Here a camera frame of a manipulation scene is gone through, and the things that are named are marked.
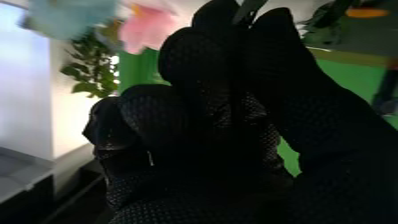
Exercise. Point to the dark mat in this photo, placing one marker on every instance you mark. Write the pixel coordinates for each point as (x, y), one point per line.
(379, 33)

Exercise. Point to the green leafy plant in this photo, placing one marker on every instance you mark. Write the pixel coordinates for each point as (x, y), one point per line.
(91, 70)

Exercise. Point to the green sprig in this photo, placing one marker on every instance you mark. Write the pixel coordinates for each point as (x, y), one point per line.
(329, 25)

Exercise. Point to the pink flower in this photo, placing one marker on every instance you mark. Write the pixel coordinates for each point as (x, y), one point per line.
(148, 28)

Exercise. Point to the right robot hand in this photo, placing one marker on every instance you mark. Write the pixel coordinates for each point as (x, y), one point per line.
(237, 140)

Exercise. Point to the pale blue flower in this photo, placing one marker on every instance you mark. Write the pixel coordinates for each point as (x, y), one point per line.
(72, 16)

